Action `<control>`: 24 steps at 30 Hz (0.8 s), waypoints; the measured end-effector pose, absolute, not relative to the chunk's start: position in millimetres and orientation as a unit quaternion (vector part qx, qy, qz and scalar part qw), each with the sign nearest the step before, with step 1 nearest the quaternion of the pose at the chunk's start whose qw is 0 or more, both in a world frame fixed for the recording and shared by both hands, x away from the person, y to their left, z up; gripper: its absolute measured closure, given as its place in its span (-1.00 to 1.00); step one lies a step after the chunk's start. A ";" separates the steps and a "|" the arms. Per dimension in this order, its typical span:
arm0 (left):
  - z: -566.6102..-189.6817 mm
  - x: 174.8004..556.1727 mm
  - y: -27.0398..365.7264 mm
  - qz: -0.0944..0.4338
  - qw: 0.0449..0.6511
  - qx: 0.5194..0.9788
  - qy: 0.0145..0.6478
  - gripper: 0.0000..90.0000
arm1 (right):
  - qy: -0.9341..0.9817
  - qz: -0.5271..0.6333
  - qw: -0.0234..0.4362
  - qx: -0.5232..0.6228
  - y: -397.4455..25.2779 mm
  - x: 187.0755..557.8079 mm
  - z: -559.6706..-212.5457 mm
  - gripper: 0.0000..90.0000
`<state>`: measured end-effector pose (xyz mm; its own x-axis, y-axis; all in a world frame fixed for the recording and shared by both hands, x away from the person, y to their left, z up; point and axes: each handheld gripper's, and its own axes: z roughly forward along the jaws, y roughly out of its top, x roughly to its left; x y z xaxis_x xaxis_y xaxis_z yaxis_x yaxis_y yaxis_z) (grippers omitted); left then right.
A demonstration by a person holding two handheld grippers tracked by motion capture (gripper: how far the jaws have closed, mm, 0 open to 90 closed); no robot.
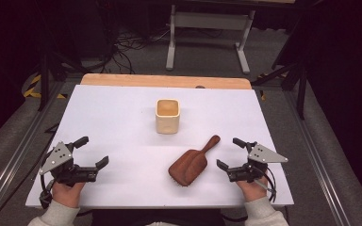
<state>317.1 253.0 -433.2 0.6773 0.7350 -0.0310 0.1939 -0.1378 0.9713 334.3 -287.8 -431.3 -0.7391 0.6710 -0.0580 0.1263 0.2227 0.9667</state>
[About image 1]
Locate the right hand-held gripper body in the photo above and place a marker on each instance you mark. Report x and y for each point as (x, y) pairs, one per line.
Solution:
(264, 154)

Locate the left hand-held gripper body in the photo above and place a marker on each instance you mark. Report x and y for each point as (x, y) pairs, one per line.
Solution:
(58, 157)

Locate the brown wooden hairbrush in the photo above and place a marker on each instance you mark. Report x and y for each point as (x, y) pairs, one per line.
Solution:
(190, 164)

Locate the cream square cup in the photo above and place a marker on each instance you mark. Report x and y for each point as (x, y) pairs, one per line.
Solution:
(167, 124)

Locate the person's right hand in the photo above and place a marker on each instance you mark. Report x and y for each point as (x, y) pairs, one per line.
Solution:
(252, 190)

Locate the person's left hand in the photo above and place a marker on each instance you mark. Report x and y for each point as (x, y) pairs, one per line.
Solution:
(66, 194)

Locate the white board sheet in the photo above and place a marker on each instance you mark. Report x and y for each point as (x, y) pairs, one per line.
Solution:
(122, 132)

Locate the black tripod stand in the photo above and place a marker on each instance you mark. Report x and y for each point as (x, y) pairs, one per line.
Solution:
(44, 81)
(301, 91)

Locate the yellow black hazard tape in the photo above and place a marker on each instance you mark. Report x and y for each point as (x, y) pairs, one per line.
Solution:
(33, 88)

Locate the aluminium rail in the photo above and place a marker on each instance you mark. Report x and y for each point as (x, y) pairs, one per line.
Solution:
(19, 150)
(314, 157)

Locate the grey metal table frame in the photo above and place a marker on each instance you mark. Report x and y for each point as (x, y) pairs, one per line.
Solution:
(212, 20)

